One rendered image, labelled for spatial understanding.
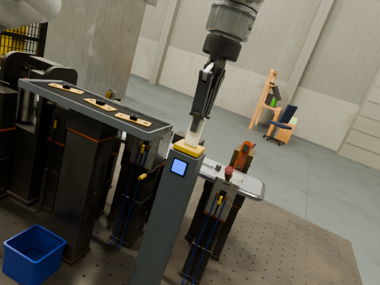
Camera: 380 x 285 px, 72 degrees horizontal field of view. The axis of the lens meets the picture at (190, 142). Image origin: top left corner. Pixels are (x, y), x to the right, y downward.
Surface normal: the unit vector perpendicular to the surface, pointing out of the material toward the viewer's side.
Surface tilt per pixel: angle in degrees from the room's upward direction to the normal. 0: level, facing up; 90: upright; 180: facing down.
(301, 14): 90
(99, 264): 0
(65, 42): 90
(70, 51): 90
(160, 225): 90
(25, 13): 129
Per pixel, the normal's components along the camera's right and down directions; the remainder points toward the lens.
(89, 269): 0.29, -0.91
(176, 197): -0.32, 0.18
